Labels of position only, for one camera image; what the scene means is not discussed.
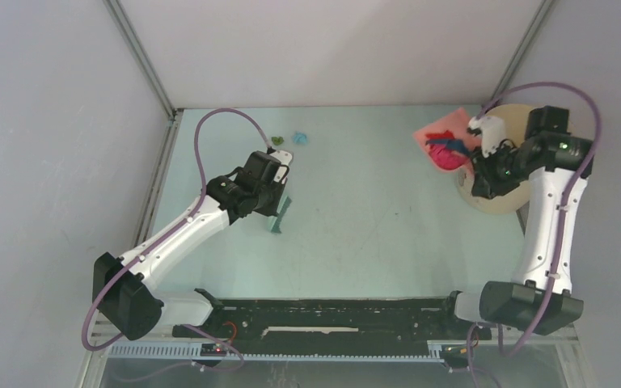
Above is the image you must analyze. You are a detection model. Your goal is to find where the green plastic brush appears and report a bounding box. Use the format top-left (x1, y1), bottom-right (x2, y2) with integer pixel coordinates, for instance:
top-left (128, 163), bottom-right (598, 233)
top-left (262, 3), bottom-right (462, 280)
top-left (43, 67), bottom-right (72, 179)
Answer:
top-left (268, 194), bottom-right (292, 234)

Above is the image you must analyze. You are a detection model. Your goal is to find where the long dark blue paper scrap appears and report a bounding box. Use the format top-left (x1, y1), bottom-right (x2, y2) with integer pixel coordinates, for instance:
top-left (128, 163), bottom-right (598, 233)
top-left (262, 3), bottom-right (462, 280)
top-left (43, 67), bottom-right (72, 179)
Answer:
top-left (425, 138), bottom-right (471, 157)

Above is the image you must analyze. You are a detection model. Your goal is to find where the red paper scrap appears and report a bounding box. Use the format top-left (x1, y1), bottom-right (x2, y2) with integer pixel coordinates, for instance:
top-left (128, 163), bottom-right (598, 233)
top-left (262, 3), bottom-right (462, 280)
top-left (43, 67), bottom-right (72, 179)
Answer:
top-left (426, 130), bottom-right (456, 143)

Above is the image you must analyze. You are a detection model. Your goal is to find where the pink plastic dustpan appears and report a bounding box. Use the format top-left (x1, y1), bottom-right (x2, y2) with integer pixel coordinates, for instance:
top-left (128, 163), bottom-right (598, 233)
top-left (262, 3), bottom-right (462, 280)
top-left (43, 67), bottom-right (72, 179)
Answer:
top-left (412, 108), bottom-right (481, 173)

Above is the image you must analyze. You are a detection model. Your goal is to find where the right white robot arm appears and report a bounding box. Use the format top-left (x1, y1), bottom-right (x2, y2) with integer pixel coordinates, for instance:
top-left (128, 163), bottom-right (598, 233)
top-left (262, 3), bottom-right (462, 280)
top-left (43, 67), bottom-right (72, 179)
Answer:
top-left (437, 106), bottom-right (594, 338)

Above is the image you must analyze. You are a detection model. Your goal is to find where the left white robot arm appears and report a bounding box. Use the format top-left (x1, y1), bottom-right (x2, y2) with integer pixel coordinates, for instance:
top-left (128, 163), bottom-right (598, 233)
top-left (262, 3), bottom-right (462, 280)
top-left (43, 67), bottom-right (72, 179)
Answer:
top-left (92, 149), bottom-right (294, 340)

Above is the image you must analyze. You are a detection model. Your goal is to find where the beige paper bucket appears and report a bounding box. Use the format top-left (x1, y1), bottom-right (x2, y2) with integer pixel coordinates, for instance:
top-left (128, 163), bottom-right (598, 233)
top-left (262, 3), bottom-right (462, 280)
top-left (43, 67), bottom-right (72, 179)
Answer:
top-left (454, 103), bottom-right (547, 216)

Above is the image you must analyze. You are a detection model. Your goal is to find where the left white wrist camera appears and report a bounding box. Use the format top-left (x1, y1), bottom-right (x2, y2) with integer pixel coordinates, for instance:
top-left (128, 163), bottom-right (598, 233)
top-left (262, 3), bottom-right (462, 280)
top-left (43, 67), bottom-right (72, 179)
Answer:
top-left (268, 149), bottom-right (294, 166)

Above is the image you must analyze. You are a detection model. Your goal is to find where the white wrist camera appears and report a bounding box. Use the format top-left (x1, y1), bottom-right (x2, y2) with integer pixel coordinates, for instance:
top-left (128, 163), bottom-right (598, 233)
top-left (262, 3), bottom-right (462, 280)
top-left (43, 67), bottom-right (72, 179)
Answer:
top-left (268, 149), bottom-right (294, 166)
top-left (468, 116), bottom-right (506, 158)

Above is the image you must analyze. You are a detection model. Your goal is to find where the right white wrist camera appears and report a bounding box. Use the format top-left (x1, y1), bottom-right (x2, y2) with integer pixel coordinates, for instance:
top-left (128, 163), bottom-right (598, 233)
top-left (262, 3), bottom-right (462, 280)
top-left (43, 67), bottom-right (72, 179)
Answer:
top-left (468, 116), bottom-right (506, 158)

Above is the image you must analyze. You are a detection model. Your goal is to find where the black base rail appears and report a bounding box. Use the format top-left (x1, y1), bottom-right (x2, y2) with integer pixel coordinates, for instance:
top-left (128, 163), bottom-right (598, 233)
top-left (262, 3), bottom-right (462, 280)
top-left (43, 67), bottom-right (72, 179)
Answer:
top-left (200, 297), bottom-right (472, 358)

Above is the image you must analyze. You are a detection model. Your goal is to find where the right aluminium frame post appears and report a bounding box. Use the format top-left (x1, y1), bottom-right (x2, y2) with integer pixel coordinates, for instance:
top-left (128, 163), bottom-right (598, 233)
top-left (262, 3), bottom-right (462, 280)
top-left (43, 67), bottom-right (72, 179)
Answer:
top-left (492, 0), bottom-right (559, 98)

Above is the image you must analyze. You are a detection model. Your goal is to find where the aluminium frame post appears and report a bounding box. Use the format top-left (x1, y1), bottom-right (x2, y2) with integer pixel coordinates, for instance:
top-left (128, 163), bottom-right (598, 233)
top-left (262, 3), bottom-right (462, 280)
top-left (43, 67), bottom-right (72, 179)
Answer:
top-left (102, 0), bottom-right (176, 120)
top-left (492, 0), bottom-right (559, 98)

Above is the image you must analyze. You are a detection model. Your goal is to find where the grey cable duct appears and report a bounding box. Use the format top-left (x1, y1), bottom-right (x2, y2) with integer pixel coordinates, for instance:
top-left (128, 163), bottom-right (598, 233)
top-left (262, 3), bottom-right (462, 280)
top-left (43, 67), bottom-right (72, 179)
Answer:
top-left (108, 342), bottom-right (446, 363)

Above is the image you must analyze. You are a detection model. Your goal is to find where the left aluminium frame post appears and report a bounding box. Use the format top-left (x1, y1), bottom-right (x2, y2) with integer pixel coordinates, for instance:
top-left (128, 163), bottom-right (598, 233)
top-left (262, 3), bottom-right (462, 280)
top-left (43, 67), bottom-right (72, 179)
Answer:
top-left (102, 0), bottom-right (176, 120)

